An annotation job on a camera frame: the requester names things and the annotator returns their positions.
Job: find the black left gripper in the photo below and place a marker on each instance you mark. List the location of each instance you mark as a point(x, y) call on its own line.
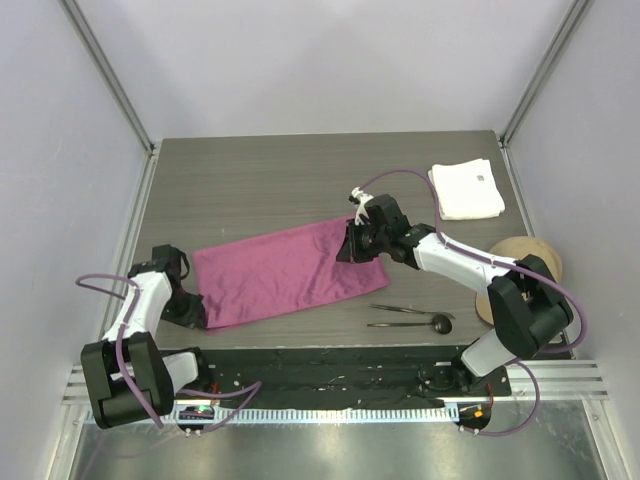
point(194, 317)

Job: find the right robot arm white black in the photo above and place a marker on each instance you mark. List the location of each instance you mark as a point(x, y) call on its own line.
point(527, 309)

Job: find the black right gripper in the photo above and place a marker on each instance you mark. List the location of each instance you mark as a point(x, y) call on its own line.
point(351, 252)

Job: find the white folded towel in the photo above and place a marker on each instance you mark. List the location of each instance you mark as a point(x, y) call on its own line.
point(467, 191)

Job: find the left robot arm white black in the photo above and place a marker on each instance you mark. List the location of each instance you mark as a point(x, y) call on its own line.
point(127, 378)

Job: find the magenta cloth napkin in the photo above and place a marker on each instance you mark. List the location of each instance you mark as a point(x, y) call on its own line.
point(279, 273)

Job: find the slotted cable duct strip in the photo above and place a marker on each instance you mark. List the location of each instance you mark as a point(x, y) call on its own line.
point(193, 415)

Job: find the dark metal fork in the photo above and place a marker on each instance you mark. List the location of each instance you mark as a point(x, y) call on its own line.
point(411, 311)

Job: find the aluminium frame post left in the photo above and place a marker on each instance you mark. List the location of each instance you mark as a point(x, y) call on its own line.
point(91, 43)

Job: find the aluminium front rail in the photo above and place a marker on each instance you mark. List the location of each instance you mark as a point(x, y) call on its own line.
point(557, 380)

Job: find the aluminium frame post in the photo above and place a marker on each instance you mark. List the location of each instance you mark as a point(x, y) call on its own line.
point(562, 37)
point(91, 43)

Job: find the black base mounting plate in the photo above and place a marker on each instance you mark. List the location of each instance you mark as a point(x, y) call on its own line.
point(388, 377)

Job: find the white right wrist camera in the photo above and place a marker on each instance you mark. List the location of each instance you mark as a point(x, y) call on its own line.
point(359, 198)

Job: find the aluminium frame post right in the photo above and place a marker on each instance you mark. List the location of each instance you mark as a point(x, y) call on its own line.
point(562, 37)

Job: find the tan baseball cap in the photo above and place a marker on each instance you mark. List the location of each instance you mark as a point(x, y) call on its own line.
point(518, 248)

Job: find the dark metal spoon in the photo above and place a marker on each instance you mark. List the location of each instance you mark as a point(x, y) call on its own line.
point(441, 324)

